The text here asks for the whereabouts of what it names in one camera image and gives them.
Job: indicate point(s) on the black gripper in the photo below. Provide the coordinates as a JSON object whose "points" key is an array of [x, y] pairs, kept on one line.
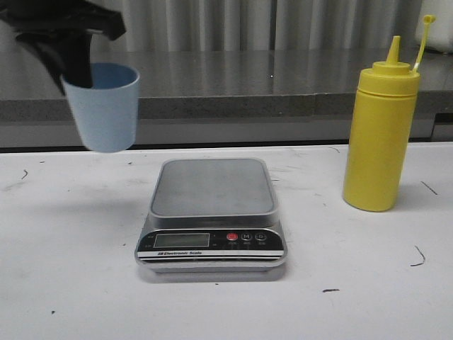
{"points": [[66, 55]]}

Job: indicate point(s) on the light blue plastic cup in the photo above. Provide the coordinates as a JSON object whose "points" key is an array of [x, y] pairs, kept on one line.
{"points": [[106, 114]]}

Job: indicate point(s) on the yellow squeeze bottle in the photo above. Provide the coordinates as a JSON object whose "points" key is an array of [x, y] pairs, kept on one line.
{"points": [[382, 117]]}

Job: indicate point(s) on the silver electronic kitchen scale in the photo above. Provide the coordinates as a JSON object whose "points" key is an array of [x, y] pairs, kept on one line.
{"points": [[215, 217]]}

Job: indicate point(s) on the grey stone counter ledge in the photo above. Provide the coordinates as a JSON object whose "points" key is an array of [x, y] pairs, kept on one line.
{"points": [[280, 97]]}

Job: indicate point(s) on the white object on counter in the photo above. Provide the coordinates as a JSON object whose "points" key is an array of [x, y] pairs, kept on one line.
{"points": [[440, 35]]}

